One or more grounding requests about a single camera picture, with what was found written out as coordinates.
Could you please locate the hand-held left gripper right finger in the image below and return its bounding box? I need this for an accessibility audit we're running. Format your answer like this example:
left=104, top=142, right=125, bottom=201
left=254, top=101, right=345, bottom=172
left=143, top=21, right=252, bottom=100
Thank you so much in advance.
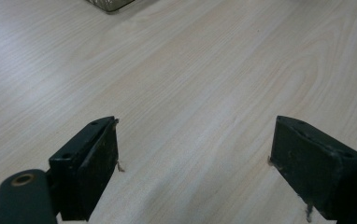
left=269, top=115, right=357, bottom=221

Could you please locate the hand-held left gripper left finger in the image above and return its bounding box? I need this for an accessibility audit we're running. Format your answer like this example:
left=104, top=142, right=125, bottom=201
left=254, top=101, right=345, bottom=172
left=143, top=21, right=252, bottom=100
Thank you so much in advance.
left=48, top=116, right=120, bottom=222

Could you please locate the clear brown plastic box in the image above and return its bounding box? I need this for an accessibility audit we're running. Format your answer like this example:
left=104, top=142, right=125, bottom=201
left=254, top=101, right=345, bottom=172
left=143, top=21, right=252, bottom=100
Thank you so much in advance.
left=85, top=0, right=136, bottom=13

